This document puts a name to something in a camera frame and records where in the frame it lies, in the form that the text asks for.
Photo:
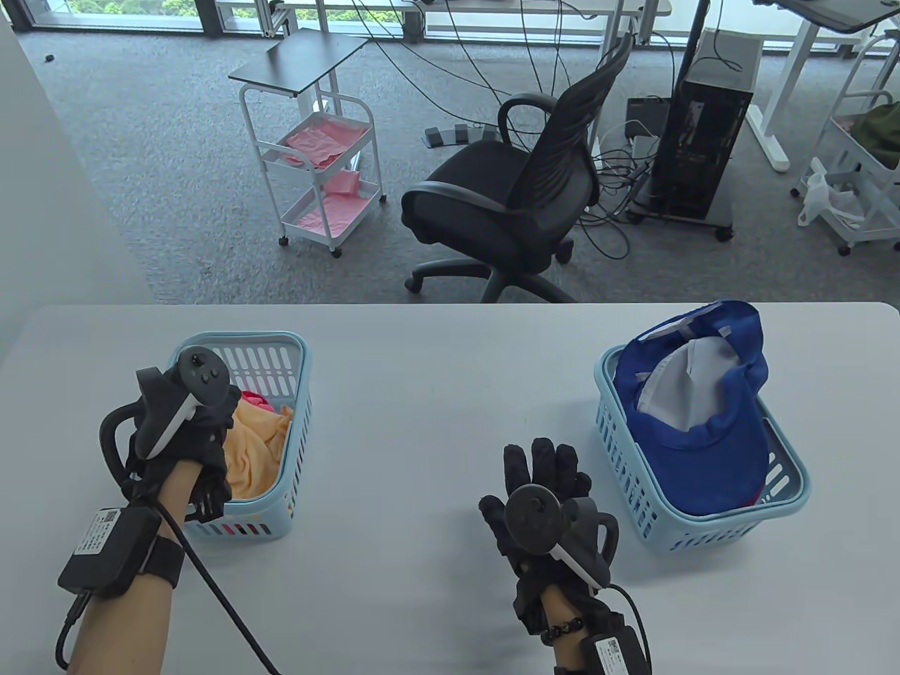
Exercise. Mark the person's right hand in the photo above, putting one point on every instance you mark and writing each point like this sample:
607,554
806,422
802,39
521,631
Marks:
541,464

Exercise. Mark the person's left hand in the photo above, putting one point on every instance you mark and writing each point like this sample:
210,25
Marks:
211,450

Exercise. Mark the yellow towel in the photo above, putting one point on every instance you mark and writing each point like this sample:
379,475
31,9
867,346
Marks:
256,450

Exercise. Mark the pink towel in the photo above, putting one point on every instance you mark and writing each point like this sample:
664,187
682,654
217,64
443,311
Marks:
254,402

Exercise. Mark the light blue hand basket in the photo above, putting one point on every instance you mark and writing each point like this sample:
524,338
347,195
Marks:
281,436
717,524

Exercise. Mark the blue cap apparel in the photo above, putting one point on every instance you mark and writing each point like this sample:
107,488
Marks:
703,464

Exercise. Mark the person's left forearm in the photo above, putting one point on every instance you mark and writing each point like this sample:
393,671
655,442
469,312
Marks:
133,619

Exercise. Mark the person's right forearm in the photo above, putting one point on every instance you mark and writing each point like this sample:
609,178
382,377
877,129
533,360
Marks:
566,640

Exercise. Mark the black hand controller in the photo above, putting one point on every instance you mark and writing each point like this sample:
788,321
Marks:
200,376
534,520

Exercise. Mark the black wrist sensor box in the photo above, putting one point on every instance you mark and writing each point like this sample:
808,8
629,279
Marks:
105,552
619,654

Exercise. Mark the white rolling cart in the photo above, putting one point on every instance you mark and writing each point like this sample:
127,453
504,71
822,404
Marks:
321,211

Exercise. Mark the pink cloth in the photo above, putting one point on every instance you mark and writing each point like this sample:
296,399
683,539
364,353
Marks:
330,214
327,137
342,183

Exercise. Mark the black office chair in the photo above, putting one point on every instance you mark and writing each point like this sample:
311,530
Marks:
492,176

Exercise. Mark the grey foot pedals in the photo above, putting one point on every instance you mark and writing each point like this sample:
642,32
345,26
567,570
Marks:
450,135

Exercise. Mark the black computer tower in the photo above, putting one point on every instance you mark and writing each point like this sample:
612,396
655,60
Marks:
731,56
699,148

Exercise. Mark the white plastic bag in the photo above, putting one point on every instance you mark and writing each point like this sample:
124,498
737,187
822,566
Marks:
830,200

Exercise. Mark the white standing desk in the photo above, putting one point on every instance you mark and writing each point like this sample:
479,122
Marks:
782,98

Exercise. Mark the black monitor pole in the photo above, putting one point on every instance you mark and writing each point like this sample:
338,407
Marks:
692,35

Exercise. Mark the long white desk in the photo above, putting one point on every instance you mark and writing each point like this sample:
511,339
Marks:
562,5

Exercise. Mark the olive green bag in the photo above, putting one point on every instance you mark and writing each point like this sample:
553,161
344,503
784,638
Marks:
879,130

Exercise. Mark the grey metal frame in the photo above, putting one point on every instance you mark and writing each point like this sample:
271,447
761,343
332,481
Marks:
271,17

